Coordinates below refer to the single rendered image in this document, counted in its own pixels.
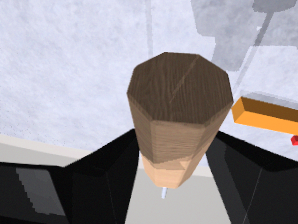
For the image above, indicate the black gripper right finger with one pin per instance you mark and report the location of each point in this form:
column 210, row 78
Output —
column 256, row 186

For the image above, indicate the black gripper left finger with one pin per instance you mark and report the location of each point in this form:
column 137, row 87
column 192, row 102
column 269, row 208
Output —
column 93, row 190

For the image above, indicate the orange rectangular bar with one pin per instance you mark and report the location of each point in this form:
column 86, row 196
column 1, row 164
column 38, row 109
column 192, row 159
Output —
column 254, row 113

